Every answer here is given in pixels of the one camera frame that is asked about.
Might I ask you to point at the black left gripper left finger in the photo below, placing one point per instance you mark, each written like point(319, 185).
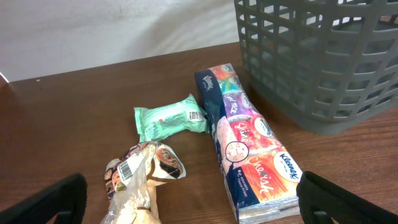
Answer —
point(65, 201)

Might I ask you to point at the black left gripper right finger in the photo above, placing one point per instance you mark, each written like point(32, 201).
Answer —
point(321, 201)

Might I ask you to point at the grey plastic lattice basket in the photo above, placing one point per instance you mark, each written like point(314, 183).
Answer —
point(327, 65)

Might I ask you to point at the colourful Kleenex tissue pack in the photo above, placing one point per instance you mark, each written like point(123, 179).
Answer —
point(259, 174)

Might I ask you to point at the brown cream snack bag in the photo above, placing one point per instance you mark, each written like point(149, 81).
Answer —
point(132, 179)

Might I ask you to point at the mint green wipes packet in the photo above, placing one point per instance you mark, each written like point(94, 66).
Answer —
point(160, 123)

